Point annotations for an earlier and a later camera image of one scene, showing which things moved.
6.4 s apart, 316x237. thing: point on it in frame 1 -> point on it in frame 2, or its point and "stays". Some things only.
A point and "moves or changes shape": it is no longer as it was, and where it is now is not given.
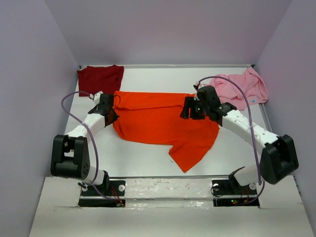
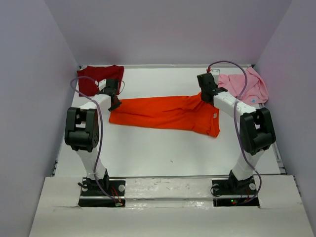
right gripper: (189, 102) -> (217, 86)
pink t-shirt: (229, 92) stays
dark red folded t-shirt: (93, 79) stays
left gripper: (114, 117) -> (118, 103)
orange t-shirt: (154, 118) moves or changes shape
